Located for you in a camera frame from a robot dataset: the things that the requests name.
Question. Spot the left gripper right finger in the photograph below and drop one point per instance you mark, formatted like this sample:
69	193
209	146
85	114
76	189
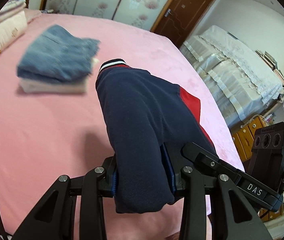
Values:
173	162

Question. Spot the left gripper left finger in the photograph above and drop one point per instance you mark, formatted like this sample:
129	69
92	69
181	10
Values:
108	183

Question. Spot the navy red varsity jacket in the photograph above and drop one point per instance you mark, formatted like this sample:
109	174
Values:
142	112

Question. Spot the pink bed blanket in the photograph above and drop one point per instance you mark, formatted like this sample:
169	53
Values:
43	136

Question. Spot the lace covered cabinet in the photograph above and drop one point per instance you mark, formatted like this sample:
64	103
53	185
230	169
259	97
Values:
241	83

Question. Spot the folded cream white garment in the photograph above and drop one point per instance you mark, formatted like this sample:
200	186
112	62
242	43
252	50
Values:
32	86

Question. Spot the folded blue denim jeans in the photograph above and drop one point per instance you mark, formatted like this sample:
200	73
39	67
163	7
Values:
57	57

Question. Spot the brown wooden door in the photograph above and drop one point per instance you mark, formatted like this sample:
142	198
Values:
180	19

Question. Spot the pink cartoon pillow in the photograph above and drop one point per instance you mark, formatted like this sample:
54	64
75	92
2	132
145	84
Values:
11	29

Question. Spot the folded floral quilt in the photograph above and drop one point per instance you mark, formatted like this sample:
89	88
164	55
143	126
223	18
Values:
11	8

